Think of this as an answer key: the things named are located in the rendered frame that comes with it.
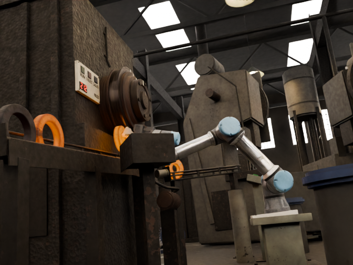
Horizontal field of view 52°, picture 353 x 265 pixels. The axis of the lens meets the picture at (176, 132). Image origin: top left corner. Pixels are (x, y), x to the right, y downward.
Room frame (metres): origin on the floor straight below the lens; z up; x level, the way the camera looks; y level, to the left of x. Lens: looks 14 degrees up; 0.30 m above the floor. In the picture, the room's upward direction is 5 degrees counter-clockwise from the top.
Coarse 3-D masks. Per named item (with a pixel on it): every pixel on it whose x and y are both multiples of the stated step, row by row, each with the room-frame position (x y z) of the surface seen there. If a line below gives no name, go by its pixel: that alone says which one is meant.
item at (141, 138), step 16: (128, 144) 1.64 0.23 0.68; (144, 144) 1.60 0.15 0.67; (160, 144) 1.62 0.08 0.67; (128, 160) 1.65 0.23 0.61; (144, 160) 1.60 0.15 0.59; (160, 160) 1.62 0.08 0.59; (144, 176) 1.72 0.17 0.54; (144, 192) 1.72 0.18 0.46; (144, 208) 1.72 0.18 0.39; (144, 224) 1.74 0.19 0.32; (144, 240) 1.75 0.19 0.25; (160, 256) 1.74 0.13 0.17
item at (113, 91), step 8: (120, 72) 2.10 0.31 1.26; (112, 80) 2.08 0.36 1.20; (120, 80) 2.09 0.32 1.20; (112, 88) 2.06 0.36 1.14; (112, 96) 2.06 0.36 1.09; (120, 96) 2.07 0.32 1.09; (112, 104) 2.07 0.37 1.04; (120, 104) 2.07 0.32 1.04; (112, 112) 2.10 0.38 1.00; (120, 112) 2.08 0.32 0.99; (120, 120) 2.13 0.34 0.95
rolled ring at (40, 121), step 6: (48, 114) 1.38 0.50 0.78; (36, 120) 1.33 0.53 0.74; (42, 120) 1.34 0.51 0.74; (48, 120) 1.38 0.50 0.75; (54, 120) 1.42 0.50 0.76; (36, 126) 1.31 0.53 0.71; (42, 126) 1.34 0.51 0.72; (54, 126) 1.43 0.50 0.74; (60, 126) 1.46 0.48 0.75; (36, 132) 1.31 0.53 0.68; (42, 132) 1.34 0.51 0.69; (54, 132) 1.46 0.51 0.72; (60, 132) 1.46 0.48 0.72; (36, 138) 1.31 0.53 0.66; (42, 138) 1.34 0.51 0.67; (54, 138) 1.46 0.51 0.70; (60, 138) 1.46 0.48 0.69; (54, 144) 1.46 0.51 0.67; (60, 144) 1.46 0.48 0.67
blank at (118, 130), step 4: (116, 128) 2.02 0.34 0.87; (120, 128) 2.03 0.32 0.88; (124, 128) 2.10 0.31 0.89; (116, 132) 2.00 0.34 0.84; (120, 132) 2.03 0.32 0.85; (116, 136) 2.00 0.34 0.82; (120, 136) 2.02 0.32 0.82; (116, 140) 2.00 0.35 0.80; (120, 140) 2.02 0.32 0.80; (116, 144) 2.01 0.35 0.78; (120, 144) 2.01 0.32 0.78
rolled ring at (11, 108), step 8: (16, 104) 1.20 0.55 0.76; (0, 112) 1.14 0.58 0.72; (8, 112) 1.16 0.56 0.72; (16, 112) 1.20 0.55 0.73; (24, 112) 1.24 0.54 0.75; (0, 120) 1.13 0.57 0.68; (8, 120) 1.16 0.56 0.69; (24, 120) 1.26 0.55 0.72; (32, 120) 1.28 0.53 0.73; (24, 128) 1.28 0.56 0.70; (32, 128) 1.28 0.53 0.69; (8, 136) 1.16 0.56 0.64; (24, 136) 1.28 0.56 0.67; (32, 136) 1.28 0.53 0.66
